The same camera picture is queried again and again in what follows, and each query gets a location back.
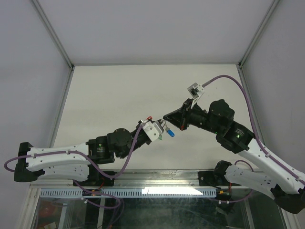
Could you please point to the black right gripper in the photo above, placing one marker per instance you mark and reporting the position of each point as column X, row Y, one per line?
column 181, row 117

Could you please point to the key with blue tag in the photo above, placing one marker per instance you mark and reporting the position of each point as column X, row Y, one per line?
column 169, row 132

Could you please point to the metal keyring with clips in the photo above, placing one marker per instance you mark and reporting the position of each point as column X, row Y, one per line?
column 163, row 124

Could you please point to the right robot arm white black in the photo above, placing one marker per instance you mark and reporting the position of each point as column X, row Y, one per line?
column 280, row 181

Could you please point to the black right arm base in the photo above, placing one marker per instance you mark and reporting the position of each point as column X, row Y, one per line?
column 214, row 177

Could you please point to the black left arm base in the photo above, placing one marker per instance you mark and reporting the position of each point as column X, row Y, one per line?
column 95, row 179

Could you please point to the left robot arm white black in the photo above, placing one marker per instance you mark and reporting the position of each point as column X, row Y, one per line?
column 74, row 162

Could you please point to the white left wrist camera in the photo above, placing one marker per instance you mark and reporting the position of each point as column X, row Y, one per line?
column 153, row 129

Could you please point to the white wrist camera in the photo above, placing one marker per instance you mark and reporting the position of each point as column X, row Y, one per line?
column 153, row 129
column 196, row 90

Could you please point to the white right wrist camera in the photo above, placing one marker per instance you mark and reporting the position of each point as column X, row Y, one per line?
column 196, row 90

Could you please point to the white slotted cable duct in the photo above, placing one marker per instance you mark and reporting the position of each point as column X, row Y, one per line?
column 146, row 192

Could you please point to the aluminium mounting rail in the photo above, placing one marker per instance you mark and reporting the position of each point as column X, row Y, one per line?
column 142, row 178

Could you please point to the right aluminium frame post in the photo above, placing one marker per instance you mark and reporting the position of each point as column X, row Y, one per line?
column 247, row 54

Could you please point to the aluminium frame post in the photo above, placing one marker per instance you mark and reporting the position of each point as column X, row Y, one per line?
column 67, row 79
column 247, row 54

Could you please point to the left aluminium frame post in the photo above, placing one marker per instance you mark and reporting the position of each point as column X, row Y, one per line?
column 67, row 79

